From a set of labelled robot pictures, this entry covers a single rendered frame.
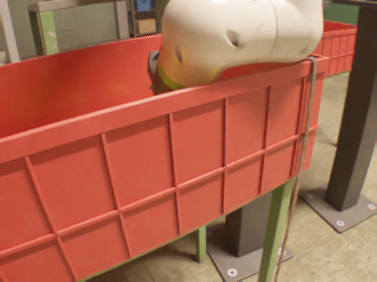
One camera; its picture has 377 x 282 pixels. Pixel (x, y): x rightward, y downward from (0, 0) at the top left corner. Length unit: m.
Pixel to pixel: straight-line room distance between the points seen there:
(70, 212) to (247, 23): 0.29
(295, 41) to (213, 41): 0.12
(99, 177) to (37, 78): 0.39
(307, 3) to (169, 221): 0.34
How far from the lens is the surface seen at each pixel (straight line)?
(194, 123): 0.35
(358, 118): 1.25
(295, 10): 0.40
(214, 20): 0.32
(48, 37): 0.98
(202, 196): 0.42
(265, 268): 0.80
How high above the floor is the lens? 0.95
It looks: 27 degrees down
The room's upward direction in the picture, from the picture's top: 3 degrees counter-clockwise
